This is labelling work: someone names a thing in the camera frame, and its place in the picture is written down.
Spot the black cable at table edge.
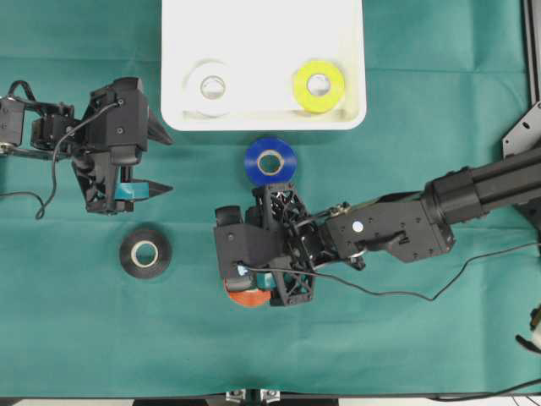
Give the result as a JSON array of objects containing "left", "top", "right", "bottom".
[{"left": 426, "top": 378, "right": 541, "bottom": 402}]

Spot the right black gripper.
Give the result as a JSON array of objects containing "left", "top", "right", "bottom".
[{"left": 245, "top": 183, "right": 352, "bottom": 307}]

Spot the black right camera cable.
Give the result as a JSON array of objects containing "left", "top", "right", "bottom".
[{"left": 238, "top": 240, "right": 541, "bottom": 302}]

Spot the white black object at edge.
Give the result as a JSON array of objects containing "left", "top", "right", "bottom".
[{"left": 515, "top": 306, "right": 540, "bottom": 354}]

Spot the yellow tape roll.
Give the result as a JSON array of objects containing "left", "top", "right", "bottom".
[{"left": 292, "top": 59, "right": 346, "bottom": 113}]

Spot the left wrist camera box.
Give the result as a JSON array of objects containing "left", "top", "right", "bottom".
[{"left": 85, "top": 77, "right": 149, "bottom": 166}]

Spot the orange tape roll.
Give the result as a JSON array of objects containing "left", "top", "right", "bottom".
[{"left": 224, "top": 277, "right": 271, "bottom": 308}]

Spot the white tape roll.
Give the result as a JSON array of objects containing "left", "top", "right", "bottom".
[{"left": 184, "top": 60, "right": 237, "bottom": 118}]

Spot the aluminium frame rail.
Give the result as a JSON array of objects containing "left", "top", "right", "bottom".
[{"left": 500, "top": 0, "right": 541, "bottom": 160}]

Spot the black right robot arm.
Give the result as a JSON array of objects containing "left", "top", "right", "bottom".
[{"left": 237, "top": 148, "right": 540, "bottom": 286}]

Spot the metal clamp bracket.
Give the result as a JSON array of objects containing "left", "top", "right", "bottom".
[{"left": 225, "top": 388, "right": 281, "bottom": 405}]

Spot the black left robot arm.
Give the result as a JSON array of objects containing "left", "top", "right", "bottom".
[{"left": 1, "top": 77, "right": 173, "bottom": 215}]

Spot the green table cloth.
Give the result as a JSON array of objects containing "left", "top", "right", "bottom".
[{"left": 1, "top": 1, "right": 540, "bottom": 397}]

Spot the black tape roll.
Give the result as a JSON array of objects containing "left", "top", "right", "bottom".
[{"left": 119, "top": 228, "right": 172, "bottom": 279}]

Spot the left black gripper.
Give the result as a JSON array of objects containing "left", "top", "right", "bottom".
[{"left": 29, "top": 96, "right": 174, "bottom": 214}]

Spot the blue tape roll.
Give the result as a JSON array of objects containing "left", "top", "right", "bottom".
[{"left": 244, "top": 137, "right": 298, "bottom": 186}]

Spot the white plastic tray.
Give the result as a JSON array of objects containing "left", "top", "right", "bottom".
[{"left": 161, "top": 1, "right": 367, "bottom": 131}]

